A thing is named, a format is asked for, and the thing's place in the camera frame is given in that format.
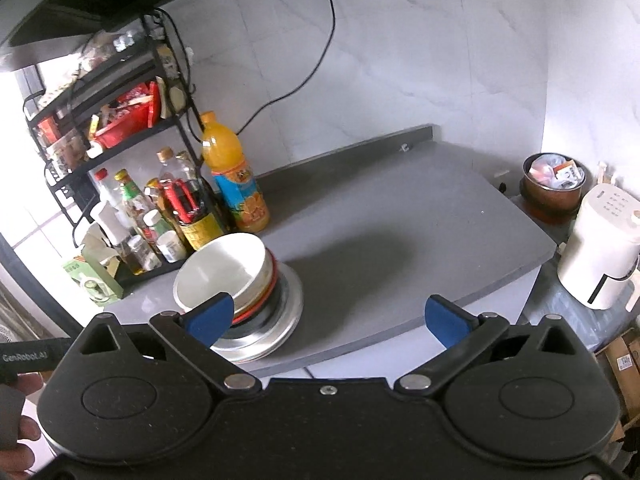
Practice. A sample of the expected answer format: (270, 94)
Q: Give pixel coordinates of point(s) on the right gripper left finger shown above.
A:
(192, 336)

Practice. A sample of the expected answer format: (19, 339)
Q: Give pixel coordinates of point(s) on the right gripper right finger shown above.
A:
(466, 338)

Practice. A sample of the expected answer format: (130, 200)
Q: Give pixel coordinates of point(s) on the red rimmed white bowl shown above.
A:
(248, 302)

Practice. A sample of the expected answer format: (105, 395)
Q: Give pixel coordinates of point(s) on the white ceramic bowl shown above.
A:
(227, 264)

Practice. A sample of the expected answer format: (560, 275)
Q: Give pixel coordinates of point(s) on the person's left hand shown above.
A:
(18, 458)

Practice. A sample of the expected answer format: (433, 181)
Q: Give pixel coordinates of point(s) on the white lidded jar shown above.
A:
(165, 237)

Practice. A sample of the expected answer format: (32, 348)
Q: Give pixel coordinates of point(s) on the green paper box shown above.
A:
(93, 271)

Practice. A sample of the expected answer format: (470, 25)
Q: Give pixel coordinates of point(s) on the green label oil bottle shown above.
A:
(135, 203)

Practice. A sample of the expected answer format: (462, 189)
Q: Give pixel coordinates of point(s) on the yellow label sauce bottle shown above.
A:
(191, 204)

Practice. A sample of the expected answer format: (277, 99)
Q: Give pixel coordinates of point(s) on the white air fryer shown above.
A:
(601, 256)

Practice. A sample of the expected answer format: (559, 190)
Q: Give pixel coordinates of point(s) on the cardboard box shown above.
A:
(620, 361)

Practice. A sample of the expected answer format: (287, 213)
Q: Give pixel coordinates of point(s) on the brown pot with trash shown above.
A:
(553, 185)

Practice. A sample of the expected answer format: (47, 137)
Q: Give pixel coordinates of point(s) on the orange juice bottle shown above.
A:
(223, 154)

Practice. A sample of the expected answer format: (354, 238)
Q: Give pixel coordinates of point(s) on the red plastic basket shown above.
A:
(134, 111)

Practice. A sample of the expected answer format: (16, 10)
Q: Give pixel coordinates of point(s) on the black wire kitchen rack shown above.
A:
(64, 126)

